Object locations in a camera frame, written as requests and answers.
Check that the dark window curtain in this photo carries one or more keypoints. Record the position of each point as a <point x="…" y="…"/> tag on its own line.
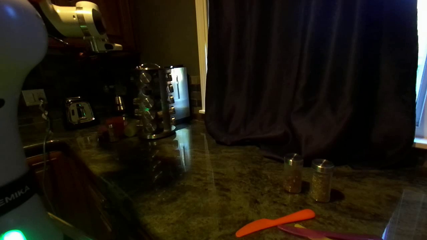
<point x="311" y="81"/>

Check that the chrome revolving spice rack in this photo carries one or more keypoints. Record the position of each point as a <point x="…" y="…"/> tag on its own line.
<point x="153" y="102"/>

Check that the glass spice bottle metal cap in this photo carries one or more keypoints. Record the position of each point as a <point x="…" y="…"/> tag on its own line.
<point x="292" y="174"/>
<point x="320" y="182"/>

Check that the glass shaker metal cap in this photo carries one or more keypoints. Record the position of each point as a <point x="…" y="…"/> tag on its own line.
<point x="118" y="105"/>

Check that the purple plastic spatula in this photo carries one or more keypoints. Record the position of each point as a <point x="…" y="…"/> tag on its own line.
<point x="311" y="233"/>

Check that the orange plastic spatula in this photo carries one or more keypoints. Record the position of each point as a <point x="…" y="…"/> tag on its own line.
<point x="275" y="221"/>

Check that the stainless steel toaster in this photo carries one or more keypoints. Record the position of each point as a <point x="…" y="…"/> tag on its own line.
<point x="180" y="94"/>

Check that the wooden base cabinet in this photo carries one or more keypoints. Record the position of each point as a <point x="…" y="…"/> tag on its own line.
<point x="66" y="191"/>

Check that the clear plastic container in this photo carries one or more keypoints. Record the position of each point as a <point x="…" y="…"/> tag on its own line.
<point x="408" y="218"/>

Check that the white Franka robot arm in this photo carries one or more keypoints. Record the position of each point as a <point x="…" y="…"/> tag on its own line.
<point x="13" y="89"/>

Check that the white wall outlet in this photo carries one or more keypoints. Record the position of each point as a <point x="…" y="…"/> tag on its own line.
<point x="33" y="98"/>

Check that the silver toaster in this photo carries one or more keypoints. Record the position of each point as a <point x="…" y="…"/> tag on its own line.
<point x="80" y="113"/>

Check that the dark wooden wall cabinet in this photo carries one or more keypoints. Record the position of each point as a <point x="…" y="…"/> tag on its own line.
<point x="120" y="18"/>

